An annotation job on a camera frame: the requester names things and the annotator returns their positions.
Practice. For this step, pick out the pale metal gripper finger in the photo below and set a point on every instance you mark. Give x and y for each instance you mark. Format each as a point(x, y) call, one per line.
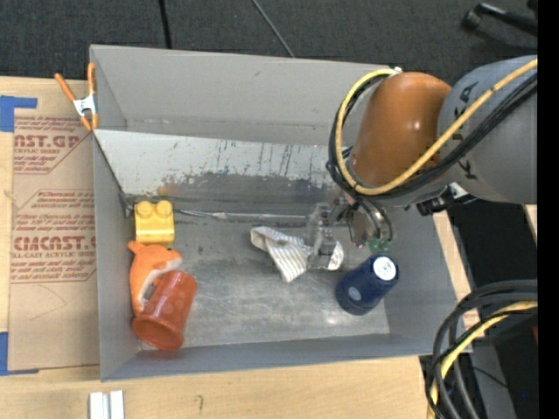
point(320, 216)
point(322, 251)

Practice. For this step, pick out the white striped cloth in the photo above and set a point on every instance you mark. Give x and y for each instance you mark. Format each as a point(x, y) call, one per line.
point(284, 256)

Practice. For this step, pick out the dark blue cup, white base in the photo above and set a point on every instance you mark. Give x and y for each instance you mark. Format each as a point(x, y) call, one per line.
point(364, 288)

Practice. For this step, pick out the grey metal bin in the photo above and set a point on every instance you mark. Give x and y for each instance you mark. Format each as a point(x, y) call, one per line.
point(262, 304)

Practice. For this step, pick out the orange plastic cup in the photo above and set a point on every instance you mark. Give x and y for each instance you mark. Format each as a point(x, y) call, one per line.
point(168, 308)

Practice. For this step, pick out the yellow toy brick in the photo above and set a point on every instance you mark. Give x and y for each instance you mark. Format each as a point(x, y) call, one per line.
point(153, 227)

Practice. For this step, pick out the orange toy dolphin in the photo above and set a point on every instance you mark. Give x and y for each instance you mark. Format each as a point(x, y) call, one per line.
point(144, 269)

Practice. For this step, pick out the brown cardboard board, red print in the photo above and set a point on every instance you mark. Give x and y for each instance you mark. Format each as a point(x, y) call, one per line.
point(52, 304)

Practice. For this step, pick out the black cylinder on white bracket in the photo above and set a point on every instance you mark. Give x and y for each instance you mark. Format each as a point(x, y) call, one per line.
point(430, 207)

